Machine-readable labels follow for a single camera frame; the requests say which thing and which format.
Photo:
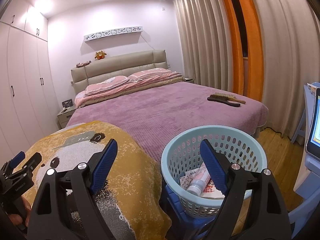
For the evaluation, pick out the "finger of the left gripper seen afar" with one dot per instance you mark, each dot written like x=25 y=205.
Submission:
x=17 y=160

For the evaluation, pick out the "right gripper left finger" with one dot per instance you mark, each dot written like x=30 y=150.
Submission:
x=64 y=207

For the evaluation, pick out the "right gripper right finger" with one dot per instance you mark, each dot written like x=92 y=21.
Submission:
x=267 y=216

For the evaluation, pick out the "white heart pattern wrapper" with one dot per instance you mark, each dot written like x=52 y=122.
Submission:
x=187 y=178

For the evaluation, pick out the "person left hand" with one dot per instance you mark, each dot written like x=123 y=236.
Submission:
x=16 y=219

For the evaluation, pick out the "white wardrobe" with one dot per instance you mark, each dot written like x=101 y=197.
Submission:
x=29 y=106

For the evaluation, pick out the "bedside table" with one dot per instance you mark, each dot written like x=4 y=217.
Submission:
x=64 y=116

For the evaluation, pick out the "flattened panda paper cup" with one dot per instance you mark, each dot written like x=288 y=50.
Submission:
x=211 y=192

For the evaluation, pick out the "blue plastic stool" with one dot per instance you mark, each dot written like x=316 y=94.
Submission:
x=183 y=226

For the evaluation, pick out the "yellow panda rug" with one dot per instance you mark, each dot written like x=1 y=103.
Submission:
x=129 y=199

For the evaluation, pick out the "tablet screen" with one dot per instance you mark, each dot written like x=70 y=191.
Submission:
x=312 y=109

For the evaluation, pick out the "folded pink striped quilt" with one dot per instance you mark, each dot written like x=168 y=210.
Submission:
x=134 y=86

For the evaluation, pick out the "light blue plastic basket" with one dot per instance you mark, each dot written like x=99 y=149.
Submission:
x=217 y=147

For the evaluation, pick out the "dark item on headboard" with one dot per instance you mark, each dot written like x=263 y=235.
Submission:
x=79 y=65

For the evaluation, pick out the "pink pillow left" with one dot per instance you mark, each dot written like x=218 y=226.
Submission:
x=107 y=85

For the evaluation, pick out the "pink pillow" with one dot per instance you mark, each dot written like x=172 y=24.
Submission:
x=144 y=74
x=107 y=85

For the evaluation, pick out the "orange plush toy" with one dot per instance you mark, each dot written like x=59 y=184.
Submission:
x=99 y=55

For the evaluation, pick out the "bed with purple cover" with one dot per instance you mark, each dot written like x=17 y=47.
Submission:
x=156 y=115

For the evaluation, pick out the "beige padded headboard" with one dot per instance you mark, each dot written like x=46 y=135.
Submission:
x=125 y=65

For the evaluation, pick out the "pink pillow right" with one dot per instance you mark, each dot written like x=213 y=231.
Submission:
x=144 y=74

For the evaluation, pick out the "beige right curtain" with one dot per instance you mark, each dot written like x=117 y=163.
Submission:
x=290 y=38

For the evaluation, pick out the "beige curtain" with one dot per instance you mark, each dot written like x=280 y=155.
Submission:
x=206 y=42
x=290 y=38

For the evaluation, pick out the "beige left curtain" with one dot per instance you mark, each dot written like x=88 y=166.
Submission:
x=206 y=42

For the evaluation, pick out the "picture frame on nightstand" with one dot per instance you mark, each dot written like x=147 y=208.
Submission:
x=67 y=103

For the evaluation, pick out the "wooden handled bed brush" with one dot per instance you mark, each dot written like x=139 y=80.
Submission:
x=227 y=97

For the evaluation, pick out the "white wall shelf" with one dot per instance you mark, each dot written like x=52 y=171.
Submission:
x=112 y=32

